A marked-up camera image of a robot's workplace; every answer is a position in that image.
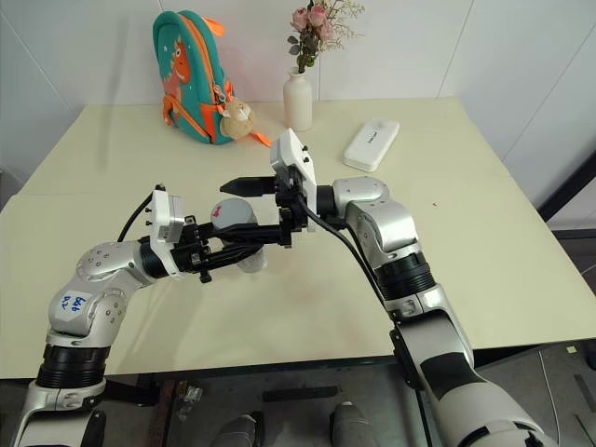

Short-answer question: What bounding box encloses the pink flower bouquet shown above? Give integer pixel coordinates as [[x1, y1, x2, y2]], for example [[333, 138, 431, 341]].
[[287, 0, 367, 75]]

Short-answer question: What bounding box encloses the rusty brown metal post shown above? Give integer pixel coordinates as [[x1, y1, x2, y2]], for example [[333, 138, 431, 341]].
[[149, 377, 177, 447]]

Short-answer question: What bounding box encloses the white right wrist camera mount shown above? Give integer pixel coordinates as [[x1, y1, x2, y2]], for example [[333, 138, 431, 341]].
[[269, 128, 320, 234]]

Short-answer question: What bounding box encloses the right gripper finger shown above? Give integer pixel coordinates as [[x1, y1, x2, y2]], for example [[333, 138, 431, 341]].
[[219, 175, 278, 198], [216, 224, 283, 243]]

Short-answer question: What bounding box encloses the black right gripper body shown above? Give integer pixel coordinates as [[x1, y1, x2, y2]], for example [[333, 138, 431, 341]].
[[273, 165, 309, 248]]

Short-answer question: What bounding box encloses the teal dinosaur backpack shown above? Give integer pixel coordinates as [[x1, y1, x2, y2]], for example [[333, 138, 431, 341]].
[[152, 9, 274, 149]]

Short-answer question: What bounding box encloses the thin white floor cable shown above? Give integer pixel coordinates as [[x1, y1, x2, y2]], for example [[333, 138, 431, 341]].
[[537, 346, 596, 388]]

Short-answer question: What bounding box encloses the clear plastic jar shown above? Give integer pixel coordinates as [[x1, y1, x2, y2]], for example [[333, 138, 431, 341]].
[[212, 230, 270, 275]]

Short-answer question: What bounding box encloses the white rectangular box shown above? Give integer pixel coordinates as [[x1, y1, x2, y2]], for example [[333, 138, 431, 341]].
[[343, 118, 401, 173]]

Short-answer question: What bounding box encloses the gray jar lid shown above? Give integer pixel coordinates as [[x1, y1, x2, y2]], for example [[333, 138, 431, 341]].
[[210, 197, 258, 233]]

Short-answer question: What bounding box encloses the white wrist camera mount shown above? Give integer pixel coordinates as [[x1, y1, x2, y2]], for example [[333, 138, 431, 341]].
[[147, 184, 187, 282], [269, 128, 320, 234]]

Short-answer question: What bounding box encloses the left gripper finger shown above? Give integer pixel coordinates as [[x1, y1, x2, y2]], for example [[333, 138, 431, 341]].
[[203, 246, 265, 275], [198, 224, 260, 251]]

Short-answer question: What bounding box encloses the black metal frame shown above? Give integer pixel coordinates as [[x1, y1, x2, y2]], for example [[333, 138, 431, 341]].
[[538, 151, 596, 234]]

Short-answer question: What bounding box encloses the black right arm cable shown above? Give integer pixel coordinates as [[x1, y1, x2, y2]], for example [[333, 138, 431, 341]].
[[297, 197, 432, 447]]

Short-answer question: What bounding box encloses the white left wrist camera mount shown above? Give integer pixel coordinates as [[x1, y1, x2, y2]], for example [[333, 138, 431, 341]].
[[147, 184, 187, 282]]

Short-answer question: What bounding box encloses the white ceramic vase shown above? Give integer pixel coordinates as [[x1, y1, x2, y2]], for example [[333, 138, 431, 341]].
[[282, 66, 314, 132]]

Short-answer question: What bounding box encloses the beige plush toy keychain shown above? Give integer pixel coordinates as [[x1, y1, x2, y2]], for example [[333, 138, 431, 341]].
[[219, 98, 256, 140]]

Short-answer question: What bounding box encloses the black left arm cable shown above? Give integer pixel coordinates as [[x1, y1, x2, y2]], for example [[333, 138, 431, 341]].
[[115, 193, 156, 243]]

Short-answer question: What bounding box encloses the black flat bar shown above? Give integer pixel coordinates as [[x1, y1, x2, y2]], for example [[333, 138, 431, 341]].
[[262, 385, 340, 402]]

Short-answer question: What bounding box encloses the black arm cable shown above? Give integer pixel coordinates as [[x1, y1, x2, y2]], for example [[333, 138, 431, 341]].
[[297, 197, 432, 447], [115, 193, 156, 243]]

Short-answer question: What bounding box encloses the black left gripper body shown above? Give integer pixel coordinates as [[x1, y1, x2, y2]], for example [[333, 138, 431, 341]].
[[169, 214, 215, 285]]

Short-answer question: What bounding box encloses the dark rounded gray shape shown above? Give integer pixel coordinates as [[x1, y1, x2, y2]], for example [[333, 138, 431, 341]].
[[329, 402, 373, 447], [218, 412, 264, 447]]

